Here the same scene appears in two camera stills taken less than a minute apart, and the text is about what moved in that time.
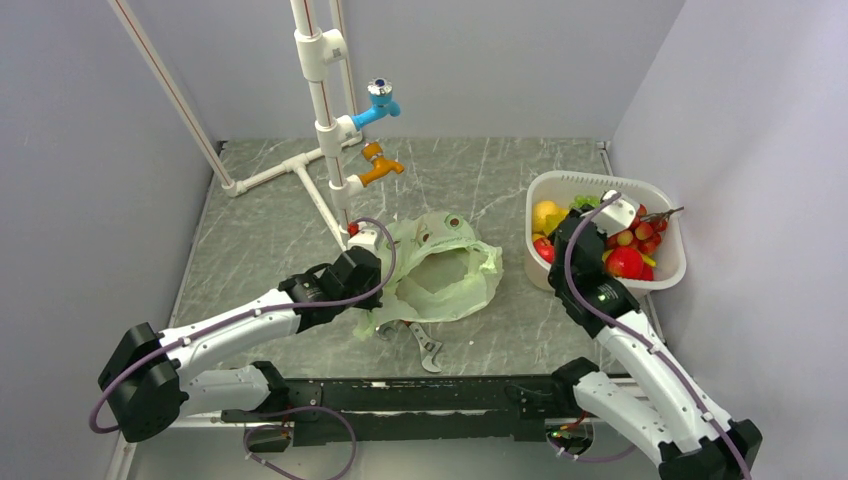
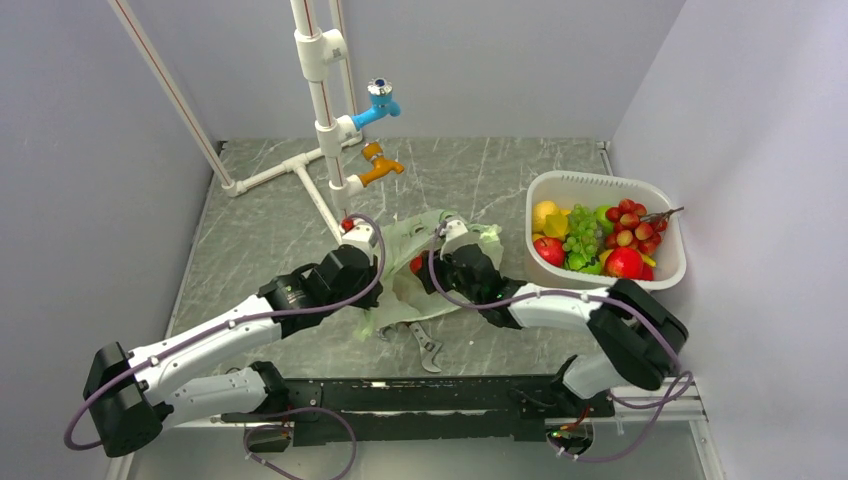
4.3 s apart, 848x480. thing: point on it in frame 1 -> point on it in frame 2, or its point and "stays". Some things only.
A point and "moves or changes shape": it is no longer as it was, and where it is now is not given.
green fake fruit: x=581 y=199 moves or changes shape
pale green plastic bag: x=437 y=268 stays
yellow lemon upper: x=541 y=210 stays
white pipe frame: x=320 y=54 stays
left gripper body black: x=371 y=286 stays
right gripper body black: x=555 y=276 -> x=446 y=273
